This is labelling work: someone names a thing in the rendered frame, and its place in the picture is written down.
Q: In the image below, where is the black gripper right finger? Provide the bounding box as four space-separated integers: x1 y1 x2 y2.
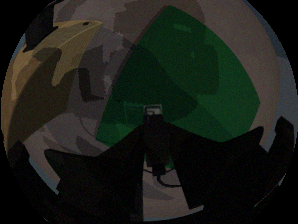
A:
165 123 263 209

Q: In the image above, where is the green circuit board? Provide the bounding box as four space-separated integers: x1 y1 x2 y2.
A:
96 6 261 147

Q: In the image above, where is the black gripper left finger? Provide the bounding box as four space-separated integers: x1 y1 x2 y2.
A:
44 125 145 217

